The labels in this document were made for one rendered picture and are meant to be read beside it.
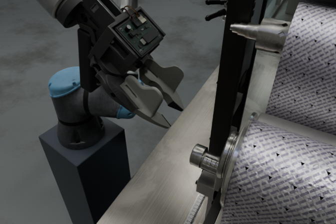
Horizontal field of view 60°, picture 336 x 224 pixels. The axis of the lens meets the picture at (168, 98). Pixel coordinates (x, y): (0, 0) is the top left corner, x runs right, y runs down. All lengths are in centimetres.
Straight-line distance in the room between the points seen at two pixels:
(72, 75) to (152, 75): 46
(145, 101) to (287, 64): 27
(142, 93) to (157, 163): 52
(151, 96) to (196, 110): 68
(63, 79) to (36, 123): 168
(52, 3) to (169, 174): 60
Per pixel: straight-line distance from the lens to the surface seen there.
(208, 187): 56
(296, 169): 39
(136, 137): 222
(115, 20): 37
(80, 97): 84
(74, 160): 94
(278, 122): 56
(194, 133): 98
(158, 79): 44
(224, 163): 42
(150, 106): 40
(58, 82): 86
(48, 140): 103
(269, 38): 58
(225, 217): 47
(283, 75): 56
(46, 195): 204
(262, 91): 120
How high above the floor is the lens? 159
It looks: 38 degrees down
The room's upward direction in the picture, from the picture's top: straight up
